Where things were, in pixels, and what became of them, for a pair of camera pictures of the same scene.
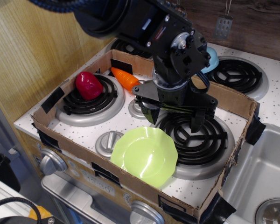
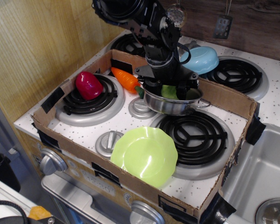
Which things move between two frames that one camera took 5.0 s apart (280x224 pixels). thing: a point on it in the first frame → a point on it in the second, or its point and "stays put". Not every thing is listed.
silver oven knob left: x=51 y=162 stays put
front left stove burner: x=95 y=99 stays put
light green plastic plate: x=150 y=153 stays put
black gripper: x=153 y=99 → x=176 y=72
